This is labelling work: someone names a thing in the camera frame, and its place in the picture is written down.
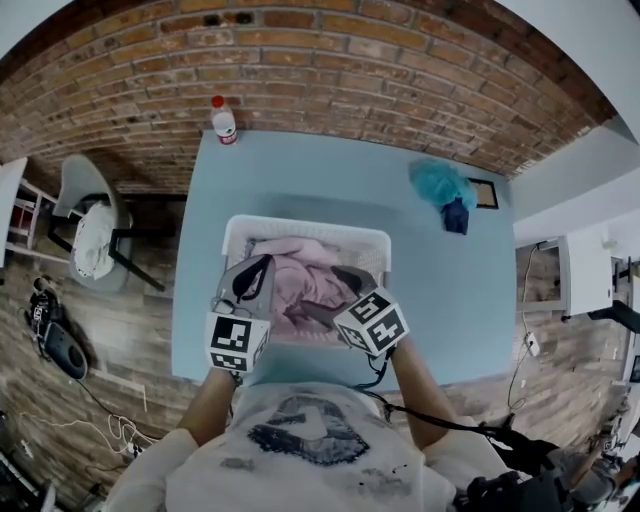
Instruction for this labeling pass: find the white plastic laundry basket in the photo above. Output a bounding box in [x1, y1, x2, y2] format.
[221, 214, 392, 347]

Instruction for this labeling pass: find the white desk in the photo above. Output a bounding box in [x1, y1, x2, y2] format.
[0, 157, 29, 269]

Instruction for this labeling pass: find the white side table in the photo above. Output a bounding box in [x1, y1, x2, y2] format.
[513, 219, 621, 321]

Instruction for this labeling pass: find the white shelf rack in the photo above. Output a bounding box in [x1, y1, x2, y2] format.
[9, 179, 56, 257]

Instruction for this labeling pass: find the black picture frame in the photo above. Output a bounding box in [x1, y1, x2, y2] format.
[467, 177, 500, 210]

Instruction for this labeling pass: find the person's right forearm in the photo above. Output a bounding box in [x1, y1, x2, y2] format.
[383, 335, 464, 454]

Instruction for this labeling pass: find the black oval floor device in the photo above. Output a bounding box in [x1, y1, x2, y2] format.
[43, 322, 89, 381]

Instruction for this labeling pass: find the red-capped plastic water bottle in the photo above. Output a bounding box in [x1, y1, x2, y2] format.
[209, 94, 239, 147]

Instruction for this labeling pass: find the pink garment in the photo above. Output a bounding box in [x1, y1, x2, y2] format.
[248, 238, 371, 331]

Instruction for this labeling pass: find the black gadget with marker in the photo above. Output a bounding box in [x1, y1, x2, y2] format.
[27, 276, 64, 351]

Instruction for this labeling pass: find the black waist pack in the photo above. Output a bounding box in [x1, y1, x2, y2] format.
[452, 424, 571, 512]

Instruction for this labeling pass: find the dark blue cloth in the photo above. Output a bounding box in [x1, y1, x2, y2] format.
[439, 197, 471, 236]

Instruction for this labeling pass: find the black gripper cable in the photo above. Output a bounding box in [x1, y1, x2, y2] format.
[352, 349, 501, 437]

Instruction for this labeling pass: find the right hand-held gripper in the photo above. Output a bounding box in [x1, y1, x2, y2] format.
[299, 264, 412, 358]

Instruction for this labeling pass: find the person's left forearm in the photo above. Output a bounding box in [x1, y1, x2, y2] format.
[177, 367, 242, 450]

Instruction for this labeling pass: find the white floor cable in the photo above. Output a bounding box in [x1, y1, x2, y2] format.
[19, 409, 161, 457]

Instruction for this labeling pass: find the grey shell chair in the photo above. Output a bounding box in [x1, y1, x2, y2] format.
[52, 153, 166, 294]

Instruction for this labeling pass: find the person's white printed t-shirt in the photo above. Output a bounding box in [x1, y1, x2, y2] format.
[99, 382, 506, 512]

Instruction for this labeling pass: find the teal fluffy cloth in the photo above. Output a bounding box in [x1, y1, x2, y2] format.
[408, 158, 479, 211]

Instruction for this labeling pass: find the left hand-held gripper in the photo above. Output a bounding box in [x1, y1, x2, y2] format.
[203, 253, 276, 374]

